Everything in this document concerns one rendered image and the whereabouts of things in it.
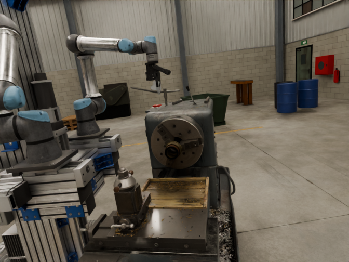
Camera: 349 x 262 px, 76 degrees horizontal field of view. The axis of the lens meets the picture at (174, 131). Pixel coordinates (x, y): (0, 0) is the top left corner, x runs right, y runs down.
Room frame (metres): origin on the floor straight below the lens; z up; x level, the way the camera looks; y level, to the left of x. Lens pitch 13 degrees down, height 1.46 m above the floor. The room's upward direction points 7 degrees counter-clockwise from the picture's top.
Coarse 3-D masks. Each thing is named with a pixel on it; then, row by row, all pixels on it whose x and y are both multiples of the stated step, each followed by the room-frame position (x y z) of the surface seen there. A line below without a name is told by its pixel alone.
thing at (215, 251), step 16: (208, 224) 0.73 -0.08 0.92; (208, 240) 0.64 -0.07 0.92; (96, 256) 0.65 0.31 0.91; (112, 256) 0.64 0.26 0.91; (128, 256) 0.64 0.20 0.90; (144, 256) 0.63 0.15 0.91; (160, 256) 0.62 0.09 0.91; (176, 256) 0.60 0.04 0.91; (192, 256) 0.59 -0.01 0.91; (208, 256) 0.58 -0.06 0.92
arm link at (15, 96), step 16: (0, 16) 0.99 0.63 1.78; (0, 32) 0.94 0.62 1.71; (16, 32) 0.97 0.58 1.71; (0, 48) 0.89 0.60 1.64; (16, 48) 0.93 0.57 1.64; (0, 64) 0.83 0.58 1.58; (16, 64) 0.88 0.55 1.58; (0, 80) 0.79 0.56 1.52; (16, 80) 0.84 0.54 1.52; (0, 96) 0.75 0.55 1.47; (16, 96) 0.76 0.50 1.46
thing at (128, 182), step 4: (132, 176) 0.74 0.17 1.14; (116, 180) 0.72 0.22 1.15; (120, 180) 0.71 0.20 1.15; (124, 180) 0.71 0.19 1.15; (128, 180) 0.71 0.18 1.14; (132, 180) 0.72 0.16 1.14; (116, 184) 0.71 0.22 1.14; (124, 184) 0.70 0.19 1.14; (128, 184) 0.70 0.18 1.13; (132, 184) 0.71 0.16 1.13; (120, 188) 0.69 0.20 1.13; (124, 188) 0.69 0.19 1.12
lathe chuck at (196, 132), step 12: (168, 120) 1.28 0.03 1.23; (180, 120) 1.26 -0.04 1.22; (192, 120) 1.33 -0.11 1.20; (156, 132) 1.29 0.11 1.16; (180, 132) 1.26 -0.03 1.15; (192, 132) 1.25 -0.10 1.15; (156, 144) 1.29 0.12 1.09; (156, 156) 1.30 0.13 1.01; (180, 156) 1.27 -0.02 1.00; (192, 156) 1.25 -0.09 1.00; (180, 168) 1.27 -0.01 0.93
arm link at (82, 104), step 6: (78, 102) 1.47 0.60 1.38; (84, 102) 1.48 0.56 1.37; (90, 102) 1.52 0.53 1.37; (78, 108) 1.47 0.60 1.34; (84, 108) 1.47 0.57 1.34; (90, 108) 1.51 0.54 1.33; (96, 108) 1.57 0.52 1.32; (78, 114) 1.47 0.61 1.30; (84, 114) 1.47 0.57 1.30; (90, 114) 1.50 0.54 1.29; (78, 120) 1.48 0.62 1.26
